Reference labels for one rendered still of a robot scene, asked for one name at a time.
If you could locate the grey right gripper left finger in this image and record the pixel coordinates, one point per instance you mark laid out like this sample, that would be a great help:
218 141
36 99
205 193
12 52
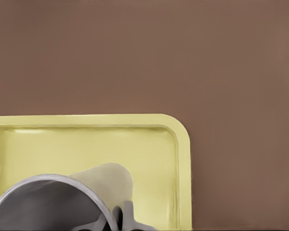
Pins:
96 224

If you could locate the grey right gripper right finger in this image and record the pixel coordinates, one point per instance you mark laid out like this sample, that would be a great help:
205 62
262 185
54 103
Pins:
129 216

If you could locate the white IKEA cup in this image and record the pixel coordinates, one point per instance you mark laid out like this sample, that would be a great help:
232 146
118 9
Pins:
106 183

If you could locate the pale yellow tray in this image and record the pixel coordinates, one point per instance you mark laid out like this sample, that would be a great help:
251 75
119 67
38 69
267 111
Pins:
62 149

